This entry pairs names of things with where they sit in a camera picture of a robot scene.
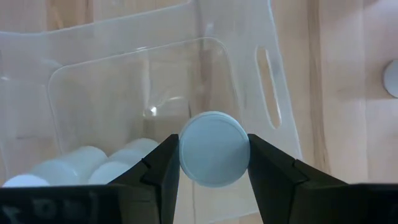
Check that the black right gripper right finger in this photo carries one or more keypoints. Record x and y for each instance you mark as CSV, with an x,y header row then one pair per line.
x,y
280,186

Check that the white plastic pill bottle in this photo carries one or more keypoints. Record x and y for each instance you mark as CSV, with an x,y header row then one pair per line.
x,y
214,149
109,172
25,182
392,77

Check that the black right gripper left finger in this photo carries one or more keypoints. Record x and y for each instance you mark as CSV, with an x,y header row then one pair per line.
x,y
155,186

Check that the clear plastic basket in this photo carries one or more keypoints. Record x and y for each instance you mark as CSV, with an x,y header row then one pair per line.
x,y
124,77

